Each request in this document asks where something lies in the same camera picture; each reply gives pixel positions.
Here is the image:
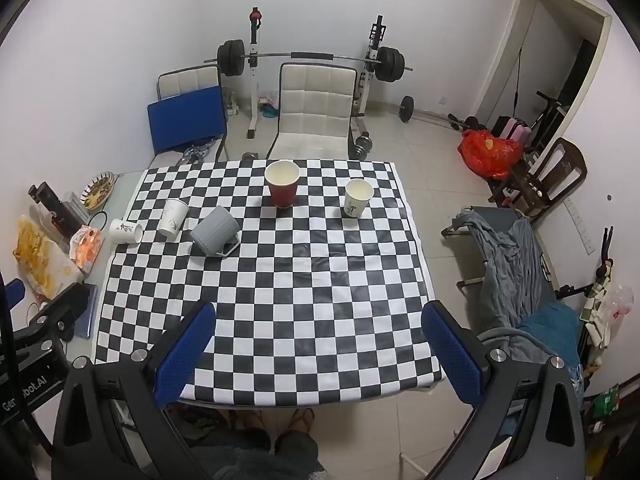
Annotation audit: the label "yellow snack bag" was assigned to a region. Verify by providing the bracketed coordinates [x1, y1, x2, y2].
[12, 215, 84, 297]

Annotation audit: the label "blue notebook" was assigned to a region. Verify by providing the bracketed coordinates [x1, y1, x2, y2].
[72, 283, 100, 340]

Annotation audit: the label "red plastic bag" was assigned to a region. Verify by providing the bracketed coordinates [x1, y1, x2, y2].
[458, 129, 524, 180]

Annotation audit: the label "grey ribbed mug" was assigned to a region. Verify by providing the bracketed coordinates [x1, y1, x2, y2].
[189, 205, 241, 261]

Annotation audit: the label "clear plastic bag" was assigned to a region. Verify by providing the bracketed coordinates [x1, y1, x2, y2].
[589, 284, 634, 347]

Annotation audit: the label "white printed paper cup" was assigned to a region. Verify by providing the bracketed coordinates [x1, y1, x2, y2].
[343, 178, 375, 219]
[157, 198, 190, 240]

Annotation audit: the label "dark wooden chair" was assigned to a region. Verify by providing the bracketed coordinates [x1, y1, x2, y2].
[487, 137, 589, 222]

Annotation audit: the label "black kitchen appliance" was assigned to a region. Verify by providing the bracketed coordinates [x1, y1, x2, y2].
[28, 181, 89, 242]

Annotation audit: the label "teal blanket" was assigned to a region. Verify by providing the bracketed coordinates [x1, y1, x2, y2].
[516, 302, 584, 403]

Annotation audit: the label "short barbell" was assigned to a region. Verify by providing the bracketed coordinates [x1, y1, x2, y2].
[398, 95, 482, 132]

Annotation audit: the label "black exercise machine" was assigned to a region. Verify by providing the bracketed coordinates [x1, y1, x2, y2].
[529, 90, 572, 152]

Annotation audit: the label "white padded chair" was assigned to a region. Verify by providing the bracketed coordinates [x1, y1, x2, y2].
[266, 62, 359, 161]
[156, 65, 232, 164]

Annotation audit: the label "white door frame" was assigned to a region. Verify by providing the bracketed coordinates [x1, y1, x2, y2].
[472, 0, 614, 213]

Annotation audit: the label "folding cot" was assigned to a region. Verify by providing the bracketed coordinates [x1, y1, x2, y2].
[440, 205, 560, 307]

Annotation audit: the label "long barbell with black plates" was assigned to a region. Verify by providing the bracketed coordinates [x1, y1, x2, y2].
[216, 39, 414, 83]

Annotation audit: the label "small white paper cup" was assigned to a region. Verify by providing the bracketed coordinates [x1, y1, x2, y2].
[109, 218, 145, 245]

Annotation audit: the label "green packet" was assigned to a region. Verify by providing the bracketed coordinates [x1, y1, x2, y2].
[599, 386, 622, 419]

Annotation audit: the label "blue cushion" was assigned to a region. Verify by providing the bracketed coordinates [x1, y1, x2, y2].
[147, 85, 227, 155]

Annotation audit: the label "person's legs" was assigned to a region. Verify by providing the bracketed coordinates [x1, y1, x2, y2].
[167, 406, 322, 480]

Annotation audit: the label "grey blanket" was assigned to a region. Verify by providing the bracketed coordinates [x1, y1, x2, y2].
[452, 208, 552, 343]

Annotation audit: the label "white weight bench rack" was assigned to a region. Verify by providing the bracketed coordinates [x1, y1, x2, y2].
[243, 7, 389, 140]

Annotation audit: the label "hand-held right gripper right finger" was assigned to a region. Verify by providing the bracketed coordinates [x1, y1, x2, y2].
[421, 301, 587, 480]

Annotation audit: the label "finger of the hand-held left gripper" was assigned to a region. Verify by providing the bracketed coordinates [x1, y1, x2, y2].
[0, 279, 27, 322]
[14, 282, 92, 357]

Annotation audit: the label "white wall sockets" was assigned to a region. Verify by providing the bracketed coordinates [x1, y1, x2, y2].
[569, 197, 597, 258]

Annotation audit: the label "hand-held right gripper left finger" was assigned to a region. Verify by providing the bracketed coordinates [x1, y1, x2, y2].
[51, 300, 217, 480]

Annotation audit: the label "red cup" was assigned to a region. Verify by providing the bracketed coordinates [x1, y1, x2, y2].
[264, 160, 301, 209]

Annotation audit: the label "black white checkered tablecloth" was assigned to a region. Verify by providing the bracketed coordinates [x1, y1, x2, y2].
[95, 159, 447, 407]

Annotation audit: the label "pink suitcase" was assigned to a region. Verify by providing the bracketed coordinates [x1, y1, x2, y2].
[492, 116, 532, 147]

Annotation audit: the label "orange snack packet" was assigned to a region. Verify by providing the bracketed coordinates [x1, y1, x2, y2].
[68, 226, 104, 277]

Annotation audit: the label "plate of snacks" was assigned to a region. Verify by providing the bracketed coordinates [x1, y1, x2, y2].
[80, 170, 117, 211]

